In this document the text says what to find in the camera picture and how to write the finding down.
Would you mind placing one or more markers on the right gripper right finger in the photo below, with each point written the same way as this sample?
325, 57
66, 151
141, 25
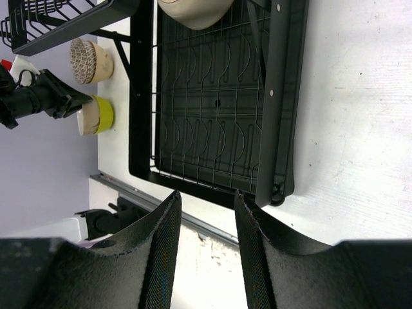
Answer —
283, 268

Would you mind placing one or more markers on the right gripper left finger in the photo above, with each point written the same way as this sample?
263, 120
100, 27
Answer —
133, 268

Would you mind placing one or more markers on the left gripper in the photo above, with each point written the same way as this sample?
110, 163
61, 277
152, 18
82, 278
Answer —
55, 97

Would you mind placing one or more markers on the yellow-green bowl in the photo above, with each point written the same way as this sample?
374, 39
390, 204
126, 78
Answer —
106, 114

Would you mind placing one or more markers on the blue patterned bowl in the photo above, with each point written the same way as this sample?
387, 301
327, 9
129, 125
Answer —
79, 61

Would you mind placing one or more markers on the beige floral bowl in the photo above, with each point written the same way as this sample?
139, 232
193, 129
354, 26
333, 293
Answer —
100, 63

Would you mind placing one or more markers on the large cream bowl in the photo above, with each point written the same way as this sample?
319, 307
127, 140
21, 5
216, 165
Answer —
196, 14

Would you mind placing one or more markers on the beige bowl with leaf print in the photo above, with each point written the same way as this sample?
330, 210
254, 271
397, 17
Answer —
88, 118

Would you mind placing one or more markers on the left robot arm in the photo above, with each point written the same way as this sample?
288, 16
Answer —
82, 226

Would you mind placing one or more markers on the black dish rack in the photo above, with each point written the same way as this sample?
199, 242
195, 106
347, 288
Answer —
211, 111

